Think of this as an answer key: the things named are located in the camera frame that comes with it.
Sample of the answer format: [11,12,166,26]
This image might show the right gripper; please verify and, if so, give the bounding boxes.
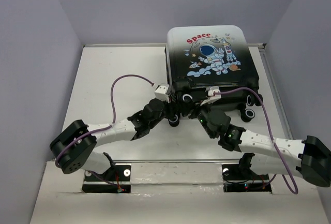
[179,96,215,139]

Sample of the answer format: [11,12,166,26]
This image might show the black and white suitcase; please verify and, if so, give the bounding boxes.
[164,25,263,122]

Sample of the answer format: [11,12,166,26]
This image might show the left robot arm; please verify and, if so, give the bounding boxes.
[50,98,179,180]

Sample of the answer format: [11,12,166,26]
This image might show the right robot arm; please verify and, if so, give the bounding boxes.
[189,104,330,187]

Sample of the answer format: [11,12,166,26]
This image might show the white cardboard front panel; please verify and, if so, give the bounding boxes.
[31,162,328,223]

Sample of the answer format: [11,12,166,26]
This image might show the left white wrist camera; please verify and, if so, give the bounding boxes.
[153,84,170,103]

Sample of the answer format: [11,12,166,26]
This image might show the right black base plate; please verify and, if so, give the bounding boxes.
[222,164,272,193]

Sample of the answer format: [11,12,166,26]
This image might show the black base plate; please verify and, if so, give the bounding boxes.
[82,163,131,193]
[222,164,272,193]

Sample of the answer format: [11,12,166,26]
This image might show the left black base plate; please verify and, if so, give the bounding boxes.
[82,163,131,193]

